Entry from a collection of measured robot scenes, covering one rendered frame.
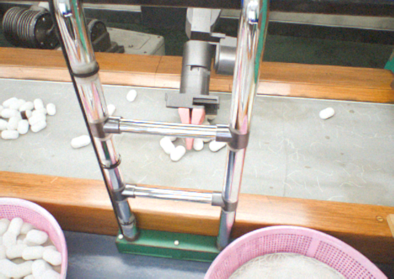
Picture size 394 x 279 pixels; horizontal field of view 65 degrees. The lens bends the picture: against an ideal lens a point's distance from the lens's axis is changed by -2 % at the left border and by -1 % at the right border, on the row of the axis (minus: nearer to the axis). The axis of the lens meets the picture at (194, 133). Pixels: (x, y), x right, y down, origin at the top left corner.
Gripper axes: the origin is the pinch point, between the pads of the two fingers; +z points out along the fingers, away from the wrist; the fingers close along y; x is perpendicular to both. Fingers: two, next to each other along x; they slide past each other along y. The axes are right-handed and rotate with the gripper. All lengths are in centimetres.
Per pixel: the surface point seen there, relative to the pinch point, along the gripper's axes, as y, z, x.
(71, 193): -17.8, 9.9, -9.2
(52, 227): -18.7, 14.9, -12.4
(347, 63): 93, -77, 166
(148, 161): -7.4, 3.7, -0.6
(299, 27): 62, -110, 183
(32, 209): -23.0, 12.8, -11.1
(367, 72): 41, -23, 19
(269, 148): 15.6, -0.9, 3.3
